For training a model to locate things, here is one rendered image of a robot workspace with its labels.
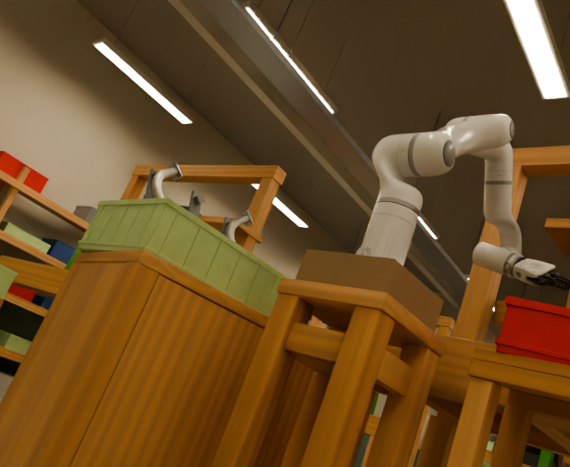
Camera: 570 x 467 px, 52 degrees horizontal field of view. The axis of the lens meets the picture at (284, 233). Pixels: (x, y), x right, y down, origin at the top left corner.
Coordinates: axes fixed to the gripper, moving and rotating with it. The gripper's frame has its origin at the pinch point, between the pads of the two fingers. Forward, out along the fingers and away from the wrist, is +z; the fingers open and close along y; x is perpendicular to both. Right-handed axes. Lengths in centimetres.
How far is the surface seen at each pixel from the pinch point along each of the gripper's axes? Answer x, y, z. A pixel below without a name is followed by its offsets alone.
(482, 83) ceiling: 16, 387, -311
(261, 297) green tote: 0, -76, -56
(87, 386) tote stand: -4, -137, -42
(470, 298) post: 27, 11, -41
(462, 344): 1.2, -49.4, -0.2
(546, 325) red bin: -25, -64, 30
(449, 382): 9, -57, 2
